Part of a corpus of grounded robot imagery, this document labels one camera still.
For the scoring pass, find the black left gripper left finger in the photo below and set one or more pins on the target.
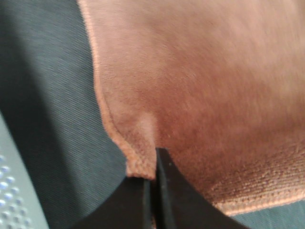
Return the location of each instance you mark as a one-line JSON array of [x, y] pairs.
[[128, 207]]

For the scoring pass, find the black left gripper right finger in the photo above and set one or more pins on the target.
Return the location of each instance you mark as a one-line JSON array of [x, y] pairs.
[[177, 205]]

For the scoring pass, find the brown microfibre towel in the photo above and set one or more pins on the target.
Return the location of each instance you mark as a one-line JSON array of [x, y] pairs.
[[219, 83]]

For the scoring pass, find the grey perforated laundry basket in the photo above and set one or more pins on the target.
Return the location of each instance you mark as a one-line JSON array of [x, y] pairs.
[[19, 204]]

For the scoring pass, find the black table cloth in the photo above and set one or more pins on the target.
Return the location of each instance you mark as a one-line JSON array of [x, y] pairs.
[[48, 101]]

